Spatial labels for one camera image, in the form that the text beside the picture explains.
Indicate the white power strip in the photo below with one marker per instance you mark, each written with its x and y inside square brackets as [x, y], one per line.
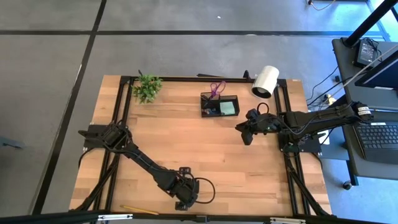
[329, 99]

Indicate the black caster wheel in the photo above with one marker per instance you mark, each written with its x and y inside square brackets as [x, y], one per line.
[347, 185]

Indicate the black monitor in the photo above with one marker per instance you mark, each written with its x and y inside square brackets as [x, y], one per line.
[382, 76]

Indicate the black support pole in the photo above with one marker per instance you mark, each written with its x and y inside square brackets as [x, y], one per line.
[370, 23]

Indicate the black power adapter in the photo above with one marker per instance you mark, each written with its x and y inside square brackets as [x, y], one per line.
[365, 53]

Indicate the green plant in white pot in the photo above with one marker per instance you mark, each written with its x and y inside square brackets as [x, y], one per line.
[147, 88]

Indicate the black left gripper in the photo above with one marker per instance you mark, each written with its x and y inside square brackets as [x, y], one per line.
[185, 189]

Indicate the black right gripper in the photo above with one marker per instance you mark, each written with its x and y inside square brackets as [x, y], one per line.
[264, 124]

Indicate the white paper sheet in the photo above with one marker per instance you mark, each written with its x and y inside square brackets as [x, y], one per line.
[325, 138]

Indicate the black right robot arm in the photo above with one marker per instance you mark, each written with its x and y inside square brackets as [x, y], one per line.
[326, 119]

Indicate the black mesh desk organizer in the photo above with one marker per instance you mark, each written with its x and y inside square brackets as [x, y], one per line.
[209, 105]

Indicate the dark grey desk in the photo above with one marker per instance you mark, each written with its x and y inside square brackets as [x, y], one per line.
[346, 149]
[345, 77]

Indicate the yellow pencil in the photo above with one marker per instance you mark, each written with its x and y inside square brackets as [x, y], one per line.
[140, 210]

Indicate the silver bracket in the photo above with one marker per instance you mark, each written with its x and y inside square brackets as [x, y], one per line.
[115, 217]
[287, 221]

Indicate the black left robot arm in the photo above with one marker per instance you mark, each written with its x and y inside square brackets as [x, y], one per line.
[143, 161]

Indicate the black keyboard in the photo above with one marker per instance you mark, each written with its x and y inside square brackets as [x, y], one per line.
[377, 141]

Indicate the black aluminium table frame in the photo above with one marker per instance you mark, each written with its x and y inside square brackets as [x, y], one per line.
[186, 79]

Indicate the black crossbeam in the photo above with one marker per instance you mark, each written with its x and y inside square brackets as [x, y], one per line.
[46, 217]

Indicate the grey floor object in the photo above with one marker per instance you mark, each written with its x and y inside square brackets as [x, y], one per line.
[9, 143]

